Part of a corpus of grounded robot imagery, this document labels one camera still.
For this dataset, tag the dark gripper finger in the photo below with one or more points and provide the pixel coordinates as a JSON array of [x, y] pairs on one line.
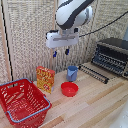
[[67, 51], [54, 53]]

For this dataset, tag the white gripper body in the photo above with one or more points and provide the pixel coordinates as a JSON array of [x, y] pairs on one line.
[[61, 39]]

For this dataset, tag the red bowl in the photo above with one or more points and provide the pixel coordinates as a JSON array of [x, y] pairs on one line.
[[69, 89]]

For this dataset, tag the silver black toaster oven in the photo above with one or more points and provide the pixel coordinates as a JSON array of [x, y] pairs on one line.
[[113, 46]]

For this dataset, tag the blue mug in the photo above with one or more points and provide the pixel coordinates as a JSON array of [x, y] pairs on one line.
[[72, 73]]

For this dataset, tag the red yellow cereal box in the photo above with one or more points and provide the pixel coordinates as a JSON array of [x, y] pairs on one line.
[[45, 79]]

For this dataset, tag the black dish rack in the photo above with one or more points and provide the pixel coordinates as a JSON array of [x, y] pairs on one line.
[[94, 73]]

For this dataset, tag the red plastic shopping basket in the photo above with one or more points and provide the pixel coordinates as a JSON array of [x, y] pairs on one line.
[[23, 103]]

